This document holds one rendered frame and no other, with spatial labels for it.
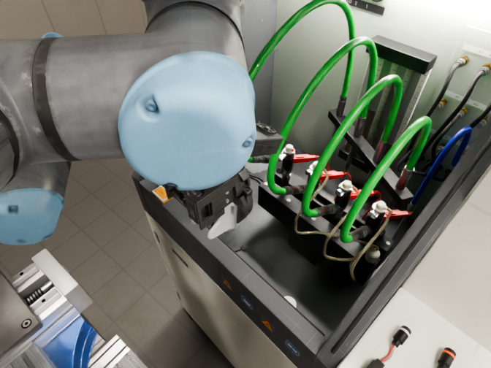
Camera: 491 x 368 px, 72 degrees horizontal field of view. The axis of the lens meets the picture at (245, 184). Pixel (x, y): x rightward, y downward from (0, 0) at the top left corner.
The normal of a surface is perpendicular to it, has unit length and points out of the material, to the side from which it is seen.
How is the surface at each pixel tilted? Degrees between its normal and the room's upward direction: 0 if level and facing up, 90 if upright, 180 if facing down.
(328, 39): 90
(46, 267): 0
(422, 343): 0
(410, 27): 90
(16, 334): 0
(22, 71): 30
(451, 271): 76
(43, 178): 53
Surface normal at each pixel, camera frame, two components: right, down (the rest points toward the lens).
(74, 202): -0.01, -0.67
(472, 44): -0.72, 0.52
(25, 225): 0.20, 0.72
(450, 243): -0.70, 0.34
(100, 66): 0.04, -0.22
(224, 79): 0.61, -0.55
